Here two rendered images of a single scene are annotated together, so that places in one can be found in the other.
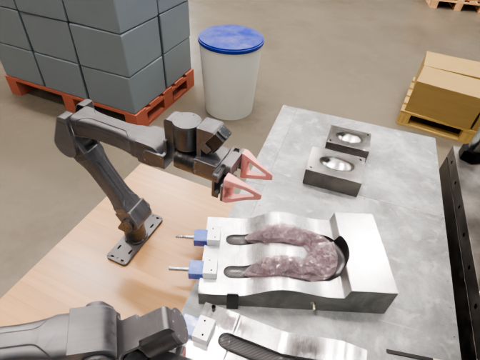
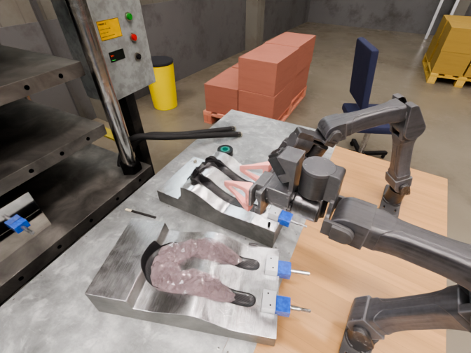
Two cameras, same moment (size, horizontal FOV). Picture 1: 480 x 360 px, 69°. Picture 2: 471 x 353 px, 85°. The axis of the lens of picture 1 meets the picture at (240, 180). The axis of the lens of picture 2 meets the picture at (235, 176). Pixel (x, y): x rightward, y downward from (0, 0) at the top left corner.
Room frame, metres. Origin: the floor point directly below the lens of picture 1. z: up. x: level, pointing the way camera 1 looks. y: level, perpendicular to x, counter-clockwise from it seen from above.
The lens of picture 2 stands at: (0.95, 0.04, 1.57)
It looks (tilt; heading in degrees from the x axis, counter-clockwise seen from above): 40 degrees down; 191
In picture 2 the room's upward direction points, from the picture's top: straight up
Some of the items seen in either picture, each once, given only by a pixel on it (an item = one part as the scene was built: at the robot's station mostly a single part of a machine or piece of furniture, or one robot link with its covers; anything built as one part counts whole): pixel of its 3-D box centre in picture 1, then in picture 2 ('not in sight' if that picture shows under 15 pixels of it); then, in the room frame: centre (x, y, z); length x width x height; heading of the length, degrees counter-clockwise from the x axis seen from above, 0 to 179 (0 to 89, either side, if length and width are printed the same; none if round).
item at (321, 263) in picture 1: (292, 249); (194, 264); (0.57, -0.16, 0.90); 0.26 x 0.18 x 0.08; 91
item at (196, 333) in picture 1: (184, 325); (288, 219); (0.35, 0.10, 0.89); 0.13 x 0.05 x 0.05; 73
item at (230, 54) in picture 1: (229, 74); not in sight; (2.75, 0.14, 0.32); 0.52 x 0.52 x 0.64
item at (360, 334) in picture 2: (133, 216); (366, 323); (0.65, 0.30, 0.90); 0.09 x 0.06 x 0.06; 158
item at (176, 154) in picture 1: (189, 156); (308, 202); (0.57, 0.11, 1.21); 0.07 x 0.06 x 0.07; 68
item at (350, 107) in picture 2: not in sight; (373, 112); (-1.35, 0.84, 0.53); 0.61 x 0.58 x 1.05; 75
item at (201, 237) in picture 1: (198, 237); (286, 306); (0.62, 0.11, 0.86); 0.13 x 0.05 x 0.05; 91
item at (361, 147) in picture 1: (347, 143); not in sight; (1.17, -0.43, 0.83); 0.17 x 0.13 x 0.06; 73
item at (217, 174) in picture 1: (215, 168); (280, 193); (0.55, 0.05, 1.20); 0.10 x 0.07 x 0.07; 158
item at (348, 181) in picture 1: (333, 170); not in sight; (0.99, -0.35, 0.84); 0.20 x 0.15 x 0.07; 73
